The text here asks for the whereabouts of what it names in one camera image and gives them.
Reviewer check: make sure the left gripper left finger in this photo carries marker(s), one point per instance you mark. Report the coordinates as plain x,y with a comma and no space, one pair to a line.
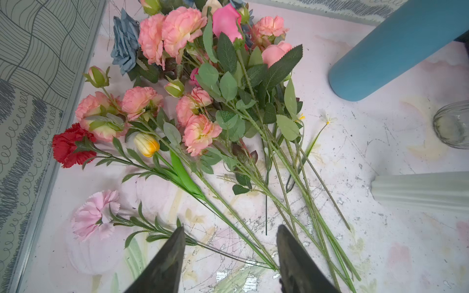
163,273

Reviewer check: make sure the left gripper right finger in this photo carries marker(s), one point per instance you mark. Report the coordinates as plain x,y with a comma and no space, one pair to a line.
299,273

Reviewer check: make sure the pink carnation spray stem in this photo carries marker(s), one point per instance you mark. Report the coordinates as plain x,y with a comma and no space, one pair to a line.
107,116

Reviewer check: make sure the small white ribbed vase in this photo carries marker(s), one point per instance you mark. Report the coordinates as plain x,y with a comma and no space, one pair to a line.
446,192

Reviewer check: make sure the clear glass vase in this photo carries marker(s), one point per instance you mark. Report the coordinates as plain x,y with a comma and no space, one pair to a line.
451,125

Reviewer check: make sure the tall blue ceramic vase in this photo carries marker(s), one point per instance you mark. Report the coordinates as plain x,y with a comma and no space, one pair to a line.
412,33

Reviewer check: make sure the light pink carnation stem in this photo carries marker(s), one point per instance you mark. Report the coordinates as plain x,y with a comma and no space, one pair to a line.
173,207

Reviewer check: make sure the small white daisy stem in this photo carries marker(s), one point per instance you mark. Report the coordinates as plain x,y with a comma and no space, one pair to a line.
327,120

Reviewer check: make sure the red carnation stem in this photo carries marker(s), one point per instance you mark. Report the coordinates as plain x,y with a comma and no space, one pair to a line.
69,144

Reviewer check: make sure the pink flower bunch on table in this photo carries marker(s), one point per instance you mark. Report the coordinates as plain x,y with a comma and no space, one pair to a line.
241,70

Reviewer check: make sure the blue grey rose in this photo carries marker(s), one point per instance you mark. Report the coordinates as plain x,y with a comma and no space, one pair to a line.
126,45

